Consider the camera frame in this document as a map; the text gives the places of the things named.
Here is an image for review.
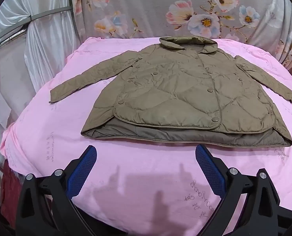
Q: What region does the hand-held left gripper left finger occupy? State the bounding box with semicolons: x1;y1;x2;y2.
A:
16;145;97;236

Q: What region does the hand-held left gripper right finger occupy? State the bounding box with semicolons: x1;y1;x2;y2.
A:
196;144;281;236

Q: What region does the olive quilted jacket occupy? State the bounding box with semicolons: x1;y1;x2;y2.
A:
49;36;292;148

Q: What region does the pink bed sheet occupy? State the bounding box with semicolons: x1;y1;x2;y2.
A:
0;36;292;236

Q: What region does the dark red cloth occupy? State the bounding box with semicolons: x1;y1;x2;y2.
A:
0;161;23;229

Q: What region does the white satin curtain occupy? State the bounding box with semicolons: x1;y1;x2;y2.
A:
0;0;81;207

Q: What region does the grey metal bar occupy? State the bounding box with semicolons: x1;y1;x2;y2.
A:
0;5;74;48

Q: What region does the grey floral cloth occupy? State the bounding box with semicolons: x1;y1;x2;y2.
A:
71;0;292;70

